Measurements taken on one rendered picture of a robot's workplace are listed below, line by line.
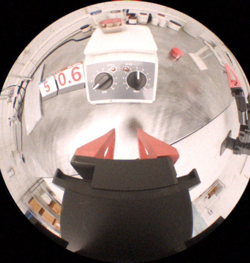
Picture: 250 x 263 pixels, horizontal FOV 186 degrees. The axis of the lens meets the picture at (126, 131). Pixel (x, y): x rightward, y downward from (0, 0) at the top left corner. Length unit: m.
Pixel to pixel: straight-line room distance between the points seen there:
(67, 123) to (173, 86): 0.28
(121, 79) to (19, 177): 2.40
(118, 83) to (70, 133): 0.17
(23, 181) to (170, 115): 2.48
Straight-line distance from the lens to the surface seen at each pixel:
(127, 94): 0.16
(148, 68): 0.16
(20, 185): 2.39
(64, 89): 0.26
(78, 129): 0.22
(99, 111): 0.20
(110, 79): 0.15
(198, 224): 2.95
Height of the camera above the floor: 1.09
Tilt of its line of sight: 80 degrees down
